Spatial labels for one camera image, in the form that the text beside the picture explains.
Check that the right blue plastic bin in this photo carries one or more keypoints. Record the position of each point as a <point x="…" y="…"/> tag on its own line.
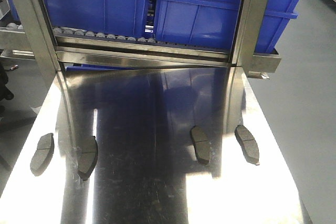
<point x="212" y="23"/>

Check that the stainless steel rack frame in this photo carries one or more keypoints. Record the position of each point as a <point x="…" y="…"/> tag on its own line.
<point x="37" y="41"/>

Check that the blue plastic bin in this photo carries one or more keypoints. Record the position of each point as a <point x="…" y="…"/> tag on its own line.
<point x="212" y="23"/>
<point x="119" y="17"/>

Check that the brake pad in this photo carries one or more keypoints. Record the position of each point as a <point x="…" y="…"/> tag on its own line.
<point x="248" y="144"/>
<point x="43" y="154"/>
<point x="201" y="145"/>
<point x="88" y="157"/>

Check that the left blue plastic bin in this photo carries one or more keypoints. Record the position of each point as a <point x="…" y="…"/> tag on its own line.
<point x="119" y="17"/>

